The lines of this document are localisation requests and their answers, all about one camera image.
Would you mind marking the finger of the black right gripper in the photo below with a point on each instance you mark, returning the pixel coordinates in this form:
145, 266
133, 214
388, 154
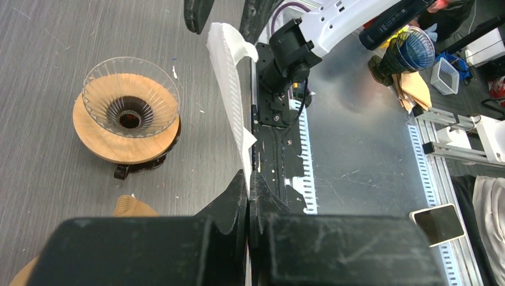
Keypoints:
255, 16
196, 13

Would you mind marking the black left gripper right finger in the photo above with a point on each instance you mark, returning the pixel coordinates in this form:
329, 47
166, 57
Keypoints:
333, 249

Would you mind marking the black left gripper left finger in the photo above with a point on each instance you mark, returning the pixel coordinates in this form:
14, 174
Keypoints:
207, 248

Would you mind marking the white paper coffee filter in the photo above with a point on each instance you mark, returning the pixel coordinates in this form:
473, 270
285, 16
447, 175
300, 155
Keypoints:
227, 48

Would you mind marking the brown paper coffee filter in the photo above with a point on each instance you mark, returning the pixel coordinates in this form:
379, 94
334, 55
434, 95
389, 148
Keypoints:
84, 246

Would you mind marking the clear glass dripper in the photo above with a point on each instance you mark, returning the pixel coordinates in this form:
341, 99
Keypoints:
130, 97

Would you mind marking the brown plastic dripper with handle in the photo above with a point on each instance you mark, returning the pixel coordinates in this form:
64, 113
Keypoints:
122, 171

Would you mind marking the wooden ring collar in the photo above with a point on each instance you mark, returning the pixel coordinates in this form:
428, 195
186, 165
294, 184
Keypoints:
115, 148

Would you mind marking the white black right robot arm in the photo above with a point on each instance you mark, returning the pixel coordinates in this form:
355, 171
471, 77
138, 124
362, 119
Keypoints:
302, 42

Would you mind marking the blue dripper on stand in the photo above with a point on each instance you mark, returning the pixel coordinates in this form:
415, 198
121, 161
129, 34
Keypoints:
410, 51

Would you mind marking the white phone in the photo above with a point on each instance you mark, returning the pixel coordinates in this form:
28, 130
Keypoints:
440, 224

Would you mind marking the brown paper filters pile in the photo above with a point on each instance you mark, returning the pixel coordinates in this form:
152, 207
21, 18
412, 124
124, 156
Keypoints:
412, 91

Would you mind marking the clear plastic basket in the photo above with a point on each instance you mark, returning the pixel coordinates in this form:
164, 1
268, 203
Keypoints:
445, 78

